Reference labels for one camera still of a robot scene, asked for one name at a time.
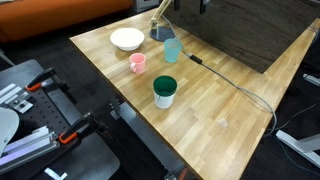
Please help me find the grey table support beam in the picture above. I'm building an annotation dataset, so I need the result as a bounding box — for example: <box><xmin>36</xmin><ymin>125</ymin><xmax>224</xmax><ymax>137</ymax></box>
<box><xmin>111</xmin><ymin>102</ymin><xmax>185</xmax><ymax>180</ymax></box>

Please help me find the orange sofa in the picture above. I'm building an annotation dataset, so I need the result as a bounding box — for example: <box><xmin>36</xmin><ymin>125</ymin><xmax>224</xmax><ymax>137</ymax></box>
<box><xmin>0</xmin><ymin>0</ymin><xmax>133</xmax><ymax>43</ymax></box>

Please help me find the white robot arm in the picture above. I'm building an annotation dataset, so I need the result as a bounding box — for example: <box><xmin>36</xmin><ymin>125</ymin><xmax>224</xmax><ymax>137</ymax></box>
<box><xmin>0</xmin><ymin>107</ymin><xmax>19</xmax><ymax>156</ymax></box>

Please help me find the aluminium extrusion rail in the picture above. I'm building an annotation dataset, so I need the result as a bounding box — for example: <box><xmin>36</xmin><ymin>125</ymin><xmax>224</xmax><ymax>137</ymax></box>
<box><xmin>0</xmin><ymin>126</ymin><xmax>60</xmax><ymax>175</ymax></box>

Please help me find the orange black clamp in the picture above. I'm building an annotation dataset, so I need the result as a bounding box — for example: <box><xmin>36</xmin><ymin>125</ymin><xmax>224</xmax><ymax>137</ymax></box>
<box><xmin>58</xmin><ymin>112</ymin><xmax>98</xmax><ymax>144</ymax></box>
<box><xmin>25</xmin><ymin>68</ymin><xmax>56</xmax><ymax>92</ymax></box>

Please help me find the grey lamp cable with switch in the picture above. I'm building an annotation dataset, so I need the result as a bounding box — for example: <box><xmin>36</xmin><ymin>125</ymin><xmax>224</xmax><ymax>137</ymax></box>
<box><xmin>161</xmin><ymin>14</ymin><xmax>278</xmax><ymax>138</ymax></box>

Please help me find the teal plastic cup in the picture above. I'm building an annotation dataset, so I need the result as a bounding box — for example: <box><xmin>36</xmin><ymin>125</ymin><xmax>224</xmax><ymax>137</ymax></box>
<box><xmin>164</xmin><ymin>38</ymin><xmax>182</xmax><ymax>63</ymax></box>

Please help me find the pink plastic mug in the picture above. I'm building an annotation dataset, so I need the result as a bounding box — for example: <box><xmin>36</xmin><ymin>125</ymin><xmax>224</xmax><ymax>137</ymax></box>
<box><xmin>129</xmin><ymin>53</ymin><xmax>146</xmax><ymax>74</ymax></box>

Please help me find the orange black clamp near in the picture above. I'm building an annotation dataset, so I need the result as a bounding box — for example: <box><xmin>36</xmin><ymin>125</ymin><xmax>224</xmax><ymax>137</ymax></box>
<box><xmin>58</xmin><ymin>112</ymin><xmax>98</xmax><ymax>144</ymax></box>

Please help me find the white bowl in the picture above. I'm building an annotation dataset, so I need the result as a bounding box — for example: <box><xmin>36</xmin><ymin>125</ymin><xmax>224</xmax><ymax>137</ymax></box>
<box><xmin>110</xmin><ymin>28</ymin><xmax>145</xmax><ymax>51</ymax></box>

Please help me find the white table leg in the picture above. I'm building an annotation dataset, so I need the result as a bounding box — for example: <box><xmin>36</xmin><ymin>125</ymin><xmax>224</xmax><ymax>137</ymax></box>
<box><xmin>276</xmin><ymin>130</ymin><xmax>320</xmax><ymax>168</ymax></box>

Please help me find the wooden desk lamp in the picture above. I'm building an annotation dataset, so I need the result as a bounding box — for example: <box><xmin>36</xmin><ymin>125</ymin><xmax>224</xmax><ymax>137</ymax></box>
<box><xmin>149</xmin><ymin>0</ymin><xmax>175</xmax><ymax>42</ymax></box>

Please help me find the dark wooden board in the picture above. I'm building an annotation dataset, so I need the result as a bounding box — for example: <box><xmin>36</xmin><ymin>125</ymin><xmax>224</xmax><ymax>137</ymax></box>
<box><xmin>164</xmin><ymin>0</ymin><xmax>320</xmax><ymax>73</ymax></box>

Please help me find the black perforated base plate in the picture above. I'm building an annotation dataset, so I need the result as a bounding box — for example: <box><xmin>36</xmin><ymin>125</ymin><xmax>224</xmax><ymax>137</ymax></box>
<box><xmin>0</xmin><ymin>84</ymin><xmax>75</xmax><ymax>171</ymax></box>

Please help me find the orange black clamp far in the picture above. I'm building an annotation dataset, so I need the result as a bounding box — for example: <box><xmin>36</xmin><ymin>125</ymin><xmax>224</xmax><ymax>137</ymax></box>
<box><xmin>25</xmin><ymin>68</ymin><xmax>56</xmax><ymax>92</ymax></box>

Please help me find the green and white cup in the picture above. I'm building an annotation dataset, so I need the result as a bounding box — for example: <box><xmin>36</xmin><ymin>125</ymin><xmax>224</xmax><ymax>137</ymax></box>
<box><xmin>153</xmin><ymin>75</ymin><xmax>177</xmax><ymax>109</ymax></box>

